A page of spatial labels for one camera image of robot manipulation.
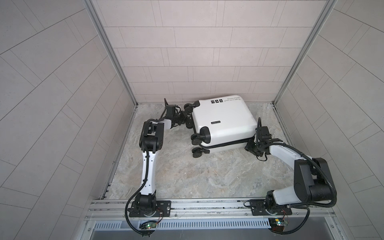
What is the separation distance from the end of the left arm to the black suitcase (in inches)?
2.1

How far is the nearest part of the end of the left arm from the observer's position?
2.98 feet

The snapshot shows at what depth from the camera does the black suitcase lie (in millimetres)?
784
